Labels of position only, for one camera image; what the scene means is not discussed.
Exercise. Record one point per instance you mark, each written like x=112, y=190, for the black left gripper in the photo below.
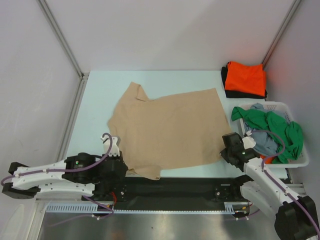
x=116, y=157

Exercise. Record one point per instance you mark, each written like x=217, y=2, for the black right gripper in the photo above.
x=227, y=154

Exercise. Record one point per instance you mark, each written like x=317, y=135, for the white plastic laundry basket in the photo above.
x=283, y=110

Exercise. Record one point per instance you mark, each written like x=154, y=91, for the beige t shirt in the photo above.
x=175, y=131

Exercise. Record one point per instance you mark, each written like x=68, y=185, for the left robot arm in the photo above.
x=82, y=176

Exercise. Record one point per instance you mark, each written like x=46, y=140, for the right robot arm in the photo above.
x=295, y=216

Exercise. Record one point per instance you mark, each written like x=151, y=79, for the light blue t shirt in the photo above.
x=265, y=145

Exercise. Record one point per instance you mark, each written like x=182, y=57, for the orange t shirt in basket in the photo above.
x=267, y=159

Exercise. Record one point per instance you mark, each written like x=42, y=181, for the green t shirt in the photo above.
x=288, y=136

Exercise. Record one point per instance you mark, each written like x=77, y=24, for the folded black t shirt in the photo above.
x=238, y=94

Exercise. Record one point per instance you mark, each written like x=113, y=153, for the folded orange t shirt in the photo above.
x=247, y=79

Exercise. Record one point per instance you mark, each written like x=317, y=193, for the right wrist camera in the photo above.
x=248, y=140

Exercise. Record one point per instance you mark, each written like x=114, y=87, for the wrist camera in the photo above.
x=111, y=147
x=248, y=140

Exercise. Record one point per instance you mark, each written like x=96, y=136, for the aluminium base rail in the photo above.
x=295, y=190

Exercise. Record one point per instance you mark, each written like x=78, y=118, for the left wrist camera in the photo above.
x=111, y=147

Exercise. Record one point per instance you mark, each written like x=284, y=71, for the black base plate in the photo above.
x=171, y=193

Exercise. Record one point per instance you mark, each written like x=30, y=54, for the white slotted cable duct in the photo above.
x=91, y=208

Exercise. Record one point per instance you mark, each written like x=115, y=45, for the left aluminium frame post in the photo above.
x=54, y=25

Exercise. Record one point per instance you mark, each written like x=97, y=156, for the aluminium frame post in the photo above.
x=292, y=11
x=54, y=25

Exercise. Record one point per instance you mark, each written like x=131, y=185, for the right aluminium frame post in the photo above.
x=292, y=11

